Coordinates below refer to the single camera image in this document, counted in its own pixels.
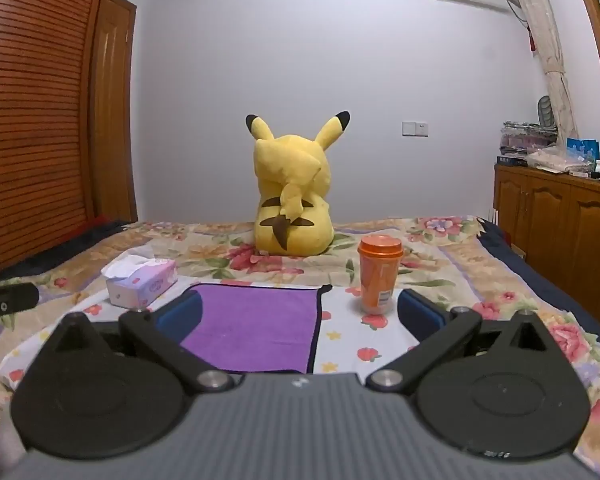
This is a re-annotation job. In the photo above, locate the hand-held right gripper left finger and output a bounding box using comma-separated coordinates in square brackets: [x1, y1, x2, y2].
[45, 290, 237, 394]

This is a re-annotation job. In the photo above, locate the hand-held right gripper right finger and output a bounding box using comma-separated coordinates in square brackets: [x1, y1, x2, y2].
[364, 289, 552, 394]

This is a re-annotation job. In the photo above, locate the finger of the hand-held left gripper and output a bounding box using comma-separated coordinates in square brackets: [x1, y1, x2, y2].
[0, 282, 39, 317]

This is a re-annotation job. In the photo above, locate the purple towel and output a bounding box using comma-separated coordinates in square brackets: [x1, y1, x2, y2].
[179, 283, 334, 375]

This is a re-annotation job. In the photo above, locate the pastel tissue box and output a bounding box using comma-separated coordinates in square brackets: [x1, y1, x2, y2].
[101, 254, 177, 309]

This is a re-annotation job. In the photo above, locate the orange lidded cup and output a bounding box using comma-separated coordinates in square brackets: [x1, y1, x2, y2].
[357, 234, 405, 316]

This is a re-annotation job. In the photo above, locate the floral blanket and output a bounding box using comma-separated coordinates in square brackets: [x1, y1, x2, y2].
[0, 216, 600, 480]

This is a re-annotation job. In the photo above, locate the white fruit print cloth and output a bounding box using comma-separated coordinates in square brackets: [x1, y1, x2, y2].
[0, 280, 432, 392]

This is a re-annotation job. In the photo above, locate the dark blue bed sheet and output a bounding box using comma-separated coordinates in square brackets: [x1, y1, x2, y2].
[479, 217, 600, 347]

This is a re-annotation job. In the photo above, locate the yellow plush toy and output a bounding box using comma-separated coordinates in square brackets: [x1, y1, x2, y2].
[245, 111, 351, 257]

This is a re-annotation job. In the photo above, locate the wooden cabinet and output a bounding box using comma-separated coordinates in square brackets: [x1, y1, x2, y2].
[492, 162, 600, 327]

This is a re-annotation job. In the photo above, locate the wooden louvered wardrobe door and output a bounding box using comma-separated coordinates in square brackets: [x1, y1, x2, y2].
[0, 0, 117, 282]

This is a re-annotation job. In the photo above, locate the clutter on cabinet top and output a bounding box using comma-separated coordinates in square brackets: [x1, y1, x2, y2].
[498, 120, 562, 165]

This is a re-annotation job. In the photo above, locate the bagged pink cloth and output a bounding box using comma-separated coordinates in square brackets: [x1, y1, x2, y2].
[526, 146, 599, 175]

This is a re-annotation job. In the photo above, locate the blue gift box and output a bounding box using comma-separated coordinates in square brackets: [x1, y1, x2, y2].
[565, 137, 600, 165]

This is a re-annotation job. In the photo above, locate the grey ribbed massager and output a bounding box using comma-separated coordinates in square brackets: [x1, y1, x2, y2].
[536, 95, 559, 132]

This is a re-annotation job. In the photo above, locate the cream patterned curtain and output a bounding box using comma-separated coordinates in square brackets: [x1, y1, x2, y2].
[500, 0, 581, 142]

